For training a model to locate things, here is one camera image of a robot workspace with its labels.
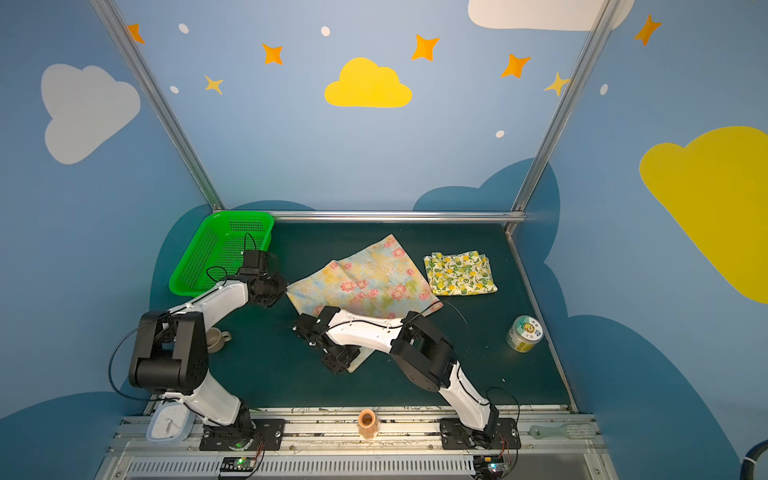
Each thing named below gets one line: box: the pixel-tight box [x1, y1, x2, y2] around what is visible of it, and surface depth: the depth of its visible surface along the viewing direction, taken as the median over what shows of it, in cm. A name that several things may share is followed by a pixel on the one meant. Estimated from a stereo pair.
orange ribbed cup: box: [358, 408, 379, 439], surface depth 69 cm
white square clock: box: [146, 402, 197, 444], surface depth 75 cm
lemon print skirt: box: [423, 250, 498, 296], surface depth 106 cm
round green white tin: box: [506, 315, 544, 353], surface depth 87 cm
